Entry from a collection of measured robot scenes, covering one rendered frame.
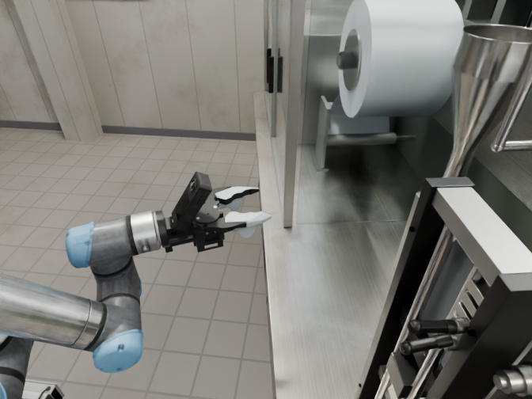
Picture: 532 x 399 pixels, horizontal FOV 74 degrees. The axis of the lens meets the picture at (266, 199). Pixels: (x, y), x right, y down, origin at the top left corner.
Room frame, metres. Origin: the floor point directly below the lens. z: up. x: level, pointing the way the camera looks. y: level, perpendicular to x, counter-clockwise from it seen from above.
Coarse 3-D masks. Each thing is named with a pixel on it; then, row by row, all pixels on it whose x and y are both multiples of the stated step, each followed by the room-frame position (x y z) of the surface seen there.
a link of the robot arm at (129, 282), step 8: (128, 264) 0.46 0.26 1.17; (120, 272) 0.44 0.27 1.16; (128, 272) 0.45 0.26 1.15; (136, 272) 0.47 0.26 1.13; (96, 280) 0.44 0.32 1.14; (104, 280) 0.43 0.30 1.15; (112, 280) 0.43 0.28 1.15; (120, 280) 0.43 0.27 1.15; (128, 280) 0.44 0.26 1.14; (136, 280) 0.45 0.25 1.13; (104, 288) 0.41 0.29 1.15; (112, 288) 0.41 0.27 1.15; (120, 288) 0.41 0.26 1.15; (128, 288) 0.42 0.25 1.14; (136, 288) 0.43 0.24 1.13; (104, 296) 0.39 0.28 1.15; (136, 296) 0.41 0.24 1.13
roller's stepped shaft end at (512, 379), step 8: (512, 368) 0.17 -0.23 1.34; (520, 368) 0.16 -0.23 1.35; (528, 368) 0.16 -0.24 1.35; (496, 376) 0.16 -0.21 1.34; (504, 376) 0.16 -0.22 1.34; (512, 376) 0.16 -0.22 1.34; (520, 376) 0.16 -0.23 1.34; (528, 376) 0.16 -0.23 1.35; (496, 384) 0.16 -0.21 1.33; (504, 384) 0.15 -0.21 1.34; (512, 384) 0.15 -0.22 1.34; (520, 384) 0.15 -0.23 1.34; (528, 384) 0.15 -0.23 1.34; (504, 392) 0.15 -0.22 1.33; (512, 392) 0.15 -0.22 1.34; (520, 392) 0.15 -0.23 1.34; (528, 392) 0.15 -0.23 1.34
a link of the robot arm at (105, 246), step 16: (96, 224) 0.47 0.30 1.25; (112, 224) 0.47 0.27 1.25; (128, 224) 0.47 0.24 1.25; (80, 240) 0.44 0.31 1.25; (96, 240) 0.44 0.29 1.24; (112, 240) 0.44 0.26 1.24; (128, 240) 0.45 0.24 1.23; (80, 256) 0.42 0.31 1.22; (96, 256) 0.43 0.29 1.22; (112, 256) 0.44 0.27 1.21; (128, 256) 0.45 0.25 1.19; (96, 272) 0.43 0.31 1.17; (112, 272) 0.43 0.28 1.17
